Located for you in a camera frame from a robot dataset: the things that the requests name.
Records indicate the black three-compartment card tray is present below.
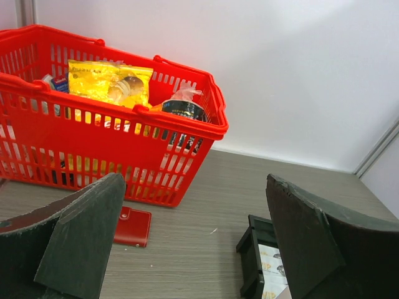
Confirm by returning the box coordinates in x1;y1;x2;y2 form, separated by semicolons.
236;215;278;299

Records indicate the red plastic shopping basket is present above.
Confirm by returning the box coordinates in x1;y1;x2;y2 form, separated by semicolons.
1;25;228;207

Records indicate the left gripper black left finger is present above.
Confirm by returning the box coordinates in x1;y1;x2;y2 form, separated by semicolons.
1;173;126;298

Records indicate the black instant noodle cup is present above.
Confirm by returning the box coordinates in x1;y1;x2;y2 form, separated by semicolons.
161;100;208;153

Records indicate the silver VIP cards stack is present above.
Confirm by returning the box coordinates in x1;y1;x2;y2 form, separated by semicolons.
258;244;288;299

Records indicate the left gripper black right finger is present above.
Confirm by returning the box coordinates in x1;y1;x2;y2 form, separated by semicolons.
266;174;398;298

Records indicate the yellow snack bag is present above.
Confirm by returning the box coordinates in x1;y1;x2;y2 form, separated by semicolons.
68;60;153;108

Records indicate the blue and white small box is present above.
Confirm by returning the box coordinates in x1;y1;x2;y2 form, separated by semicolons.
42;74;69;93

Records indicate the red leather card holder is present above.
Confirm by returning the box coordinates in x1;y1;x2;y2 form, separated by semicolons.
114;206;152;248

